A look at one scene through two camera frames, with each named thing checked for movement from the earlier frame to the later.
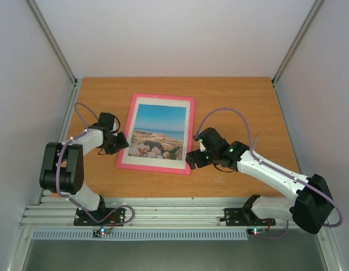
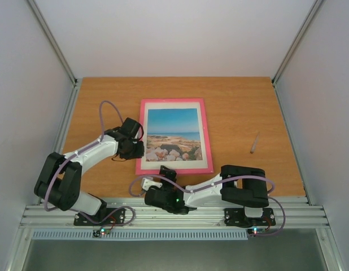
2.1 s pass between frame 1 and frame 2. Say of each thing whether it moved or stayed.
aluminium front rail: stayed
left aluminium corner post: stayed
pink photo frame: moved
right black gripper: moved
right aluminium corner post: stayed
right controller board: stayed
